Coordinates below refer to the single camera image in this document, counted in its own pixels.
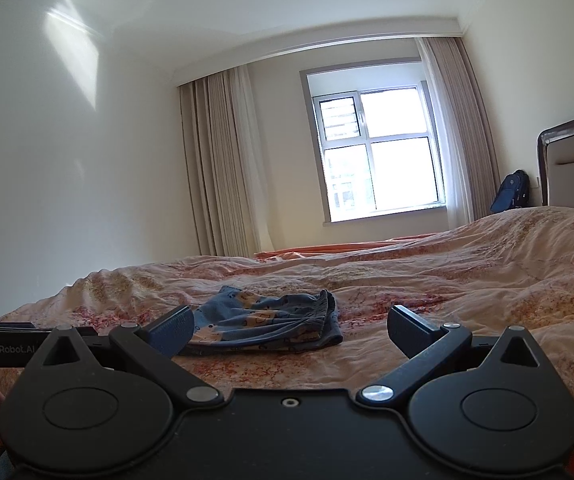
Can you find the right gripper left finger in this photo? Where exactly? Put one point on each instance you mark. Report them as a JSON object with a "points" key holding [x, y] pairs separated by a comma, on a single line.
{"points": [[148, 351]]}

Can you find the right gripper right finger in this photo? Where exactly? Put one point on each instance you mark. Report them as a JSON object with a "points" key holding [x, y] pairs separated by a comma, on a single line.
{"points": [[433, 351]]}

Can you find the blue orange patterned pants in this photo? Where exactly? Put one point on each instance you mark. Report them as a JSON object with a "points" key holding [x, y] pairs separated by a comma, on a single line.
{"points": [[238, 321]]}

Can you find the pink floral quilt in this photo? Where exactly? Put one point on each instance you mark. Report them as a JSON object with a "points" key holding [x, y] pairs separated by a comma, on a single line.
{"points": [[514, 268]]}

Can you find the orange bed sheet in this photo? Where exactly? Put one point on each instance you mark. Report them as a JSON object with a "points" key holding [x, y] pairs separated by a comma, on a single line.
{"points": [[332, 249]]}

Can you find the blue backpack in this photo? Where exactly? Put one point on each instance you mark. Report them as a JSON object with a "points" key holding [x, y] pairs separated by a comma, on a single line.
{"points": [[513, 193]]}

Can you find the beige right curtain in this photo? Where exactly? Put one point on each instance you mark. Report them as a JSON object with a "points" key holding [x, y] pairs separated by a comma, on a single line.
{"points": [[467, 151]]}

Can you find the beige curtain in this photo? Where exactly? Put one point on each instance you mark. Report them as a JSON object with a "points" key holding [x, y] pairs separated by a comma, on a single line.
{"points": [[225, 170], [467, 151]]}

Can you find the beige left curtain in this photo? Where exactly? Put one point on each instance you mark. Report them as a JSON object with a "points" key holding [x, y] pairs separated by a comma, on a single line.
{"points": [[225, 170]]}

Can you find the window with white frame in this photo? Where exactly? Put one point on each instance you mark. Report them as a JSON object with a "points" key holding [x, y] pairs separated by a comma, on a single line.
{"points": [[375, 129]]}

